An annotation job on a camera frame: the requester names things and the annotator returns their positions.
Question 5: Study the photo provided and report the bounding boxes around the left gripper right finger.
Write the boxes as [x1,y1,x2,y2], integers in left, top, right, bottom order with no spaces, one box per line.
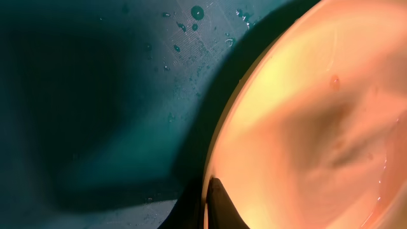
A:
[207,177,249,229]

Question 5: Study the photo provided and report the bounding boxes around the teal plastic tray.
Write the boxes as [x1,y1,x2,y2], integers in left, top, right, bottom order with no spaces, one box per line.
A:
[1,0,315,228]

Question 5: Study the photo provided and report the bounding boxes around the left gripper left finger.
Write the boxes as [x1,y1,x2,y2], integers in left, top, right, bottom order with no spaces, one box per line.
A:
[158,177,203,229]

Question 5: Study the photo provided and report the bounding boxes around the yellow plate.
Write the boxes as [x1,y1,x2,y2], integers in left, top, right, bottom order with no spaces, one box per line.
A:
[204,1,406,228]

